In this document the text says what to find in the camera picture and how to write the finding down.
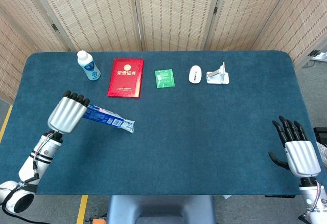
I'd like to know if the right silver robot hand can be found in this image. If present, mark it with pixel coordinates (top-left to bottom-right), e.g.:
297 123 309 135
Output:
268 116 322 178

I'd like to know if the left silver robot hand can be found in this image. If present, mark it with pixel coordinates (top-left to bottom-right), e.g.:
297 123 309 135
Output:
47 89 91 135

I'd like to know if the blue toothpaste box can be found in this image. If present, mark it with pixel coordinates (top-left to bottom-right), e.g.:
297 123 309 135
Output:
82 103 135 135

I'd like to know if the black plastic tray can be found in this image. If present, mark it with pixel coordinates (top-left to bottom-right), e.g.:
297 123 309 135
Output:
313 127 327 148

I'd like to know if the white yogurt drink bottle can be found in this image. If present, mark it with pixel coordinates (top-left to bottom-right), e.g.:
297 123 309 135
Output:
77 50 102 82

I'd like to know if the red certificate book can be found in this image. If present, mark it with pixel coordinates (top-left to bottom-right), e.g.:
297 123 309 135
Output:
107 58 145 99

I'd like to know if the white power strip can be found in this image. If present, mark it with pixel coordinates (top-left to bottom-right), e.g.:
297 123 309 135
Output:
308 51 327 61

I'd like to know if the green foil packet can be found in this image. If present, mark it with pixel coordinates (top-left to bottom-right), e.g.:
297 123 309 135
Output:
154 69 176 89

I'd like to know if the orange device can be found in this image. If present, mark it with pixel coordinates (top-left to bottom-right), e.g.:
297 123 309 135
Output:
85 216 108 224

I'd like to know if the blue table cloth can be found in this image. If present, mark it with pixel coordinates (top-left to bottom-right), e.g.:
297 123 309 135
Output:
0 51 316 196

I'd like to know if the white folding phone stand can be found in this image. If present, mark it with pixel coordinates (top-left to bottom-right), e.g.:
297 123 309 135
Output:
206 61 230 85

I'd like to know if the grey-blue robot torso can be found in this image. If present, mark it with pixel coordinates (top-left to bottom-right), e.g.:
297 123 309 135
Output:
106 195 216 224

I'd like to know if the white computer mouse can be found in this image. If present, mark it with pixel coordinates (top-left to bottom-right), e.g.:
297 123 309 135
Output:
188 65 203 83

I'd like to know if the woven folding screen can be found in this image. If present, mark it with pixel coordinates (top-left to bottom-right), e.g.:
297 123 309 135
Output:
0 0 327 104

